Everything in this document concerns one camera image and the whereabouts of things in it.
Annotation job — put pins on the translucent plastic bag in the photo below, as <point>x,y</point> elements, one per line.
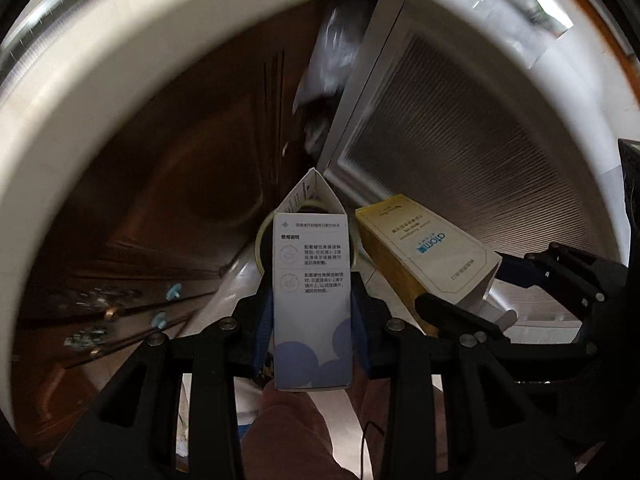
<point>330,60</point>

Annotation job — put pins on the yellow carton box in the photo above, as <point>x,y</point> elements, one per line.
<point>430,250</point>

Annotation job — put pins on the ribbed glass door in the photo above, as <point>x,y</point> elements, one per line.
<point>450,150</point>

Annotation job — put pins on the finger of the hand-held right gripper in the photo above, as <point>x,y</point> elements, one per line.
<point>450,312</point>
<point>565,270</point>

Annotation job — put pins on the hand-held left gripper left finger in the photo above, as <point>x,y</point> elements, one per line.
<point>261,320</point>

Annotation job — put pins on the brown wooden cabinet door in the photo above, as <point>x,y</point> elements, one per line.
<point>175,170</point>

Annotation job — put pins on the person's brown trouser leg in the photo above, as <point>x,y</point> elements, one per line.
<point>295,435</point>

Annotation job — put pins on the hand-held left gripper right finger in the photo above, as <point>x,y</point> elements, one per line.
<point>361,320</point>

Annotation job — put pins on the small teal hook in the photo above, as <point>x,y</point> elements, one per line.
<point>160,319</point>
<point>175,291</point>

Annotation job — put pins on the clear tape roll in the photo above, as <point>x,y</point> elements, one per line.
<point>264,250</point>

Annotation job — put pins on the white printed carton box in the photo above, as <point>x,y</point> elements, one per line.
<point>310,290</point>

